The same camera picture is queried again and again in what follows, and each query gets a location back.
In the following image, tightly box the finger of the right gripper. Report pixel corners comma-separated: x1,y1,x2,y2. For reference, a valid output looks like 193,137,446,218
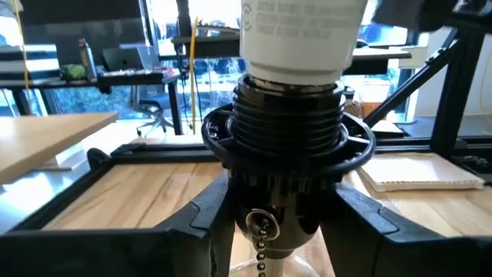
371,0,459,33

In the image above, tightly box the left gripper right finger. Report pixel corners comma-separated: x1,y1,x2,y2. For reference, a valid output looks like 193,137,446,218
320,182,492,277

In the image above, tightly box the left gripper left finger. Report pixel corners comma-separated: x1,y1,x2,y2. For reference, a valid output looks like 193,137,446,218
0,171,236,277

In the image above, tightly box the white flood lightbulb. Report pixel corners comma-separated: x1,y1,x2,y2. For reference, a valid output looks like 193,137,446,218
238,0,369,86

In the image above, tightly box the lamp with round wooden base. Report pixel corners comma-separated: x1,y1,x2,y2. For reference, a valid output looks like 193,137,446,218
201,74,377,277

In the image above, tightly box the white spiral notebook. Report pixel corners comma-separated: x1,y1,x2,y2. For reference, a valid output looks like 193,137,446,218
357,152,486,192

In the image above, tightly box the light wooden desk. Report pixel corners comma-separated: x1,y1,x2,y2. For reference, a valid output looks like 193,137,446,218
0,112,119,185

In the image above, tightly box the black office chair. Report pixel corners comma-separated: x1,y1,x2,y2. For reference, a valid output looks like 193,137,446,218
132,95,176,139

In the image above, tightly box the black office desk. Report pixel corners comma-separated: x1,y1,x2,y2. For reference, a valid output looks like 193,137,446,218
0,68,184,136

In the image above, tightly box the green bag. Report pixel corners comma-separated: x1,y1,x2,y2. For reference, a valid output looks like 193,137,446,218
59,63,88,82

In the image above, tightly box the tall bottle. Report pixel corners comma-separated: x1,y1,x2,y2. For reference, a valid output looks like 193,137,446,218
78,37,98,82

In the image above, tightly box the grey laptop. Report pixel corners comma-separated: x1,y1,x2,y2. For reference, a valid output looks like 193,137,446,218
101,43,162,73

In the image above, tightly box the black white striped box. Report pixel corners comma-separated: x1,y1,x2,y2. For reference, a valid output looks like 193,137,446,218
0,44,61,82

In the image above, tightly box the large dark monitor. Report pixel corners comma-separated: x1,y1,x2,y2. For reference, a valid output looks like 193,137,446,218
18,0,145,67

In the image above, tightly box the black aluminium frame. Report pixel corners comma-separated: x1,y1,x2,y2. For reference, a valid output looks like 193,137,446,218
11,26,492,232

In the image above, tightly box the yellow cable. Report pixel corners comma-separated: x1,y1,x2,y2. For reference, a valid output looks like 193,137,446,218
187,15,200,135
10,0,31,92

